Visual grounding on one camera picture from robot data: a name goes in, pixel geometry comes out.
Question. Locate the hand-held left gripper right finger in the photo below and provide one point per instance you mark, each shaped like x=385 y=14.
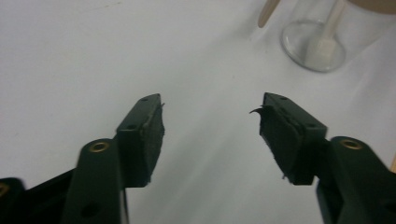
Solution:
x=299 y=146

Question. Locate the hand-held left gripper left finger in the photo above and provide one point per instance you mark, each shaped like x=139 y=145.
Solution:
x=137 y=146

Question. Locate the white plastic utensil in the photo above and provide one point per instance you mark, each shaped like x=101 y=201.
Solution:
x=323 y=46

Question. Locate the clear glass cup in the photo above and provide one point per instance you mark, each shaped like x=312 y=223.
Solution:
x=323 y=34

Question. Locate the wooden stick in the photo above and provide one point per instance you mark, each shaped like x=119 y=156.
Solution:
x=266 y=12

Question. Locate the tan round object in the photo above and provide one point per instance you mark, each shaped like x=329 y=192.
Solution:
x=376 y=5

